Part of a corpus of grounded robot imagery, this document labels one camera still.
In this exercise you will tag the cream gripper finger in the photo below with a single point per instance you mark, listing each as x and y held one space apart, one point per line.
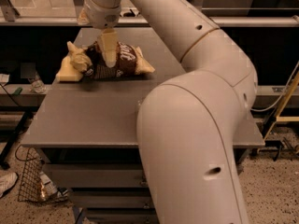
83 18
108 41

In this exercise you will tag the brown chip bag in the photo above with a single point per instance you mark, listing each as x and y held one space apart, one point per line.
125 61

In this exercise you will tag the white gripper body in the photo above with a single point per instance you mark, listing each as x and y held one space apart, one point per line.
101 17

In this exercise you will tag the metal railing frame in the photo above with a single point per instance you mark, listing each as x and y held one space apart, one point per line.
65 13

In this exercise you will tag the yellow sponge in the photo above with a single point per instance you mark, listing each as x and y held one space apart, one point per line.
67 73

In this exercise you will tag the wire mesh basket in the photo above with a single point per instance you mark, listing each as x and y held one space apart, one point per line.
36 187

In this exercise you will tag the white shoe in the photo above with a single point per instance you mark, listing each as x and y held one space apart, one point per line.
7 182

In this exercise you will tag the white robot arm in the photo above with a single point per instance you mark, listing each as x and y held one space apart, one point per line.
185 126

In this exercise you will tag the small bottle on shelf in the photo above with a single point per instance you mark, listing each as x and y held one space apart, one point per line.
37 84

